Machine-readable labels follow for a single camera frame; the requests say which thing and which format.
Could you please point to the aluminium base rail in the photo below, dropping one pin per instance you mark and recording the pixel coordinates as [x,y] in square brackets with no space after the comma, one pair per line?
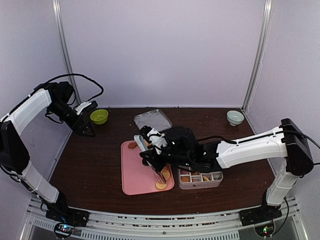
[223,225]

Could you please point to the right metal frame post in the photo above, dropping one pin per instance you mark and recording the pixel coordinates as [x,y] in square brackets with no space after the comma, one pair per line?
[261,47]

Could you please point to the round dotted biscuit bottom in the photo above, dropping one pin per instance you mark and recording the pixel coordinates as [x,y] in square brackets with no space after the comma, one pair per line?
[160,186]

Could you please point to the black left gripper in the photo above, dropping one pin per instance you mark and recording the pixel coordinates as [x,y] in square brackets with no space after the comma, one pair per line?
[85,123]

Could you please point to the silver divided cookie tin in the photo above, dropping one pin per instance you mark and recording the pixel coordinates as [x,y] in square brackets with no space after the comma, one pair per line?
[196,180]

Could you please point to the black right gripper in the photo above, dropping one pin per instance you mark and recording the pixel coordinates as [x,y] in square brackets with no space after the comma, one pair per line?
[153,159]

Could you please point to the celadon ceramic bowl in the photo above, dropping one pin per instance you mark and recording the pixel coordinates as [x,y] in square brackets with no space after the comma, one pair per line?
[234,117]

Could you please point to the left metal frame post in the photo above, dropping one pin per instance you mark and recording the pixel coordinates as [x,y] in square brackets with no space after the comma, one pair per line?
[61,34]

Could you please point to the round dotted biscuit top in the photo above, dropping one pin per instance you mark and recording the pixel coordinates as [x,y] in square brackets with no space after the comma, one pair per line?
[166,173]

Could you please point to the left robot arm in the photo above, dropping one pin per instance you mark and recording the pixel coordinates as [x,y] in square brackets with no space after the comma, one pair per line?
[27,133]

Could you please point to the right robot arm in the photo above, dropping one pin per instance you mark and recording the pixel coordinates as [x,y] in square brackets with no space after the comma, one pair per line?
[179,147]

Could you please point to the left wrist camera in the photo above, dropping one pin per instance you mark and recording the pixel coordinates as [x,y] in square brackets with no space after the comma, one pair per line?
[85,107]

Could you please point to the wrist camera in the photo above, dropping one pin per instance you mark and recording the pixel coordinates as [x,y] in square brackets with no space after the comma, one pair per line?
[85,107]
[153,137]

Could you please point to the green plastic bowl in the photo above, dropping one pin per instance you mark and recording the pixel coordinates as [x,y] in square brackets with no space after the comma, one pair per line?
[99,116]

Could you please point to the pink plastic tray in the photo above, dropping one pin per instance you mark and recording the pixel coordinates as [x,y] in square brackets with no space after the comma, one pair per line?
[137,179]

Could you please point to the round dotted biscuit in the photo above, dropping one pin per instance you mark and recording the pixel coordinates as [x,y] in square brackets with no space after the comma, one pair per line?
[160,186]
[166,173]

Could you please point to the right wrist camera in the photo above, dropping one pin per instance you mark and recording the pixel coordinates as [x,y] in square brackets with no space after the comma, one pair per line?
[153,137]

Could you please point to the brown leaf cookie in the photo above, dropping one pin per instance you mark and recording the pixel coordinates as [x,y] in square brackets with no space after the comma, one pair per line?
[132,145]

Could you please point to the metal frame post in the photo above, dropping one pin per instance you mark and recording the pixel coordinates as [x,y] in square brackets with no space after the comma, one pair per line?
[61,34]
[261,47]

